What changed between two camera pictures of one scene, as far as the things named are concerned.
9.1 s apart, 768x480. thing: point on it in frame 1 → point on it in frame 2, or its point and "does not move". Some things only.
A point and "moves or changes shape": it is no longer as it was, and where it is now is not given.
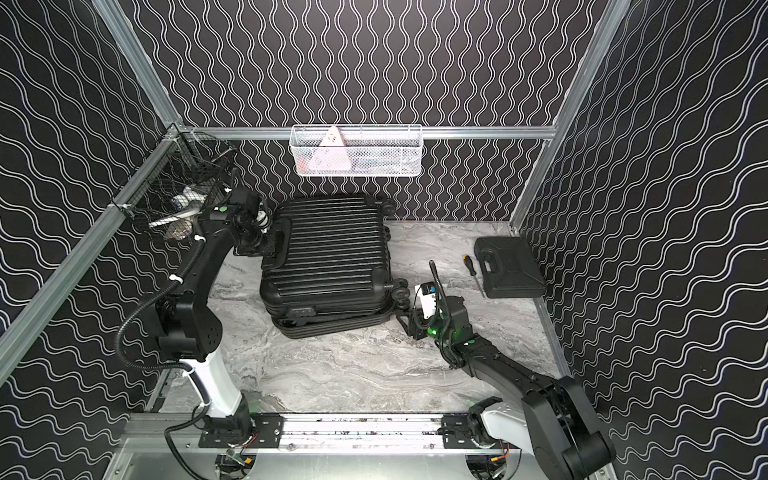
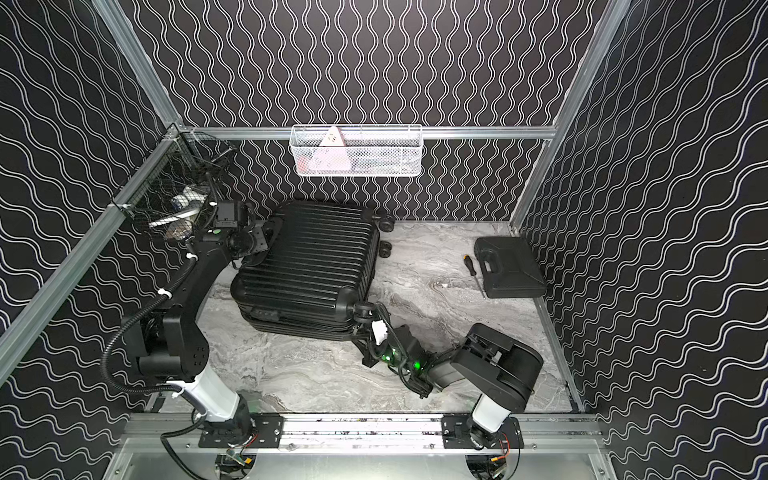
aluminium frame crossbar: [263, 132] does not move
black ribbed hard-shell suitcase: [328, 271] moves or changes shape
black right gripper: [415, 322] → [368, 342]
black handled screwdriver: [468, 262] does not move
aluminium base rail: [171, 446] does not move
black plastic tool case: [508, 268] does not move
